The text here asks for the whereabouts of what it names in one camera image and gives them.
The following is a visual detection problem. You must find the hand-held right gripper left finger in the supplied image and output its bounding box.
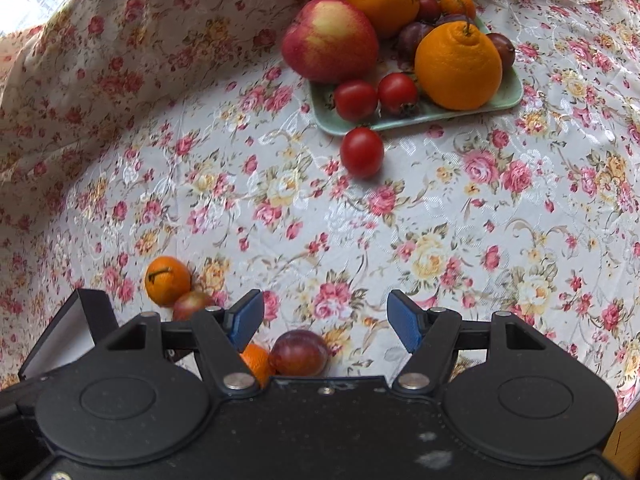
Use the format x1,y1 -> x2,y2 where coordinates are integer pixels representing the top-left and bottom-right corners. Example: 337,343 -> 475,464
97,289 -> 265,393

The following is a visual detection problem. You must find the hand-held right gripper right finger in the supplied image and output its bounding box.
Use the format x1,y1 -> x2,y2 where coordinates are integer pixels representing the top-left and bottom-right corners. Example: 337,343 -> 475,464
386,290 -> 553,392

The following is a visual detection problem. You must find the small mandarin with stem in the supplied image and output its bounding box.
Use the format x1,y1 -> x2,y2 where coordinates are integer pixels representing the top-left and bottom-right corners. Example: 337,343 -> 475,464
144,256 -> 193,307

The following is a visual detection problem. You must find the red cherry tomato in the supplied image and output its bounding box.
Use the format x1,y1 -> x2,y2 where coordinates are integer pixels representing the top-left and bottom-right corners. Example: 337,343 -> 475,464
334,80 -> 379,122
377,72 -> 420,118
340,126 -> 385,180

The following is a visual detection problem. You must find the black box with white inside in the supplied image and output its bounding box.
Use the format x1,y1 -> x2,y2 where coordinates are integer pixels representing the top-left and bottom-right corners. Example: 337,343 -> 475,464
0,288 -> 121,411

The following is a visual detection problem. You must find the floral tablecloth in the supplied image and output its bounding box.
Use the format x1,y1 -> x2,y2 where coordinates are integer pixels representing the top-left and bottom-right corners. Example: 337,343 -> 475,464
0,0 -> 640,426

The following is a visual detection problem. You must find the pale green tray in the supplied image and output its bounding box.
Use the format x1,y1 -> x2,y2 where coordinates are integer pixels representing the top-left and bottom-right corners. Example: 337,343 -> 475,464
307,15 -> 524,137

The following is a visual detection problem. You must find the large knobbed orange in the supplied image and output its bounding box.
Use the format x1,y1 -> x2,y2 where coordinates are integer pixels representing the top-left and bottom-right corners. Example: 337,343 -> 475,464
414,20 -> 503,112

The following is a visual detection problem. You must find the red apple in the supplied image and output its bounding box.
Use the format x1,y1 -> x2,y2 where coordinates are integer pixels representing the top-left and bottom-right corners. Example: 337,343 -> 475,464
281,0 -> 379,85

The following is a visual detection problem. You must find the large smooth orange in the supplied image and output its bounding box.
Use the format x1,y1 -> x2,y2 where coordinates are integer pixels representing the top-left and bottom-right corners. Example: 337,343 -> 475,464
345,0 -> 421,40

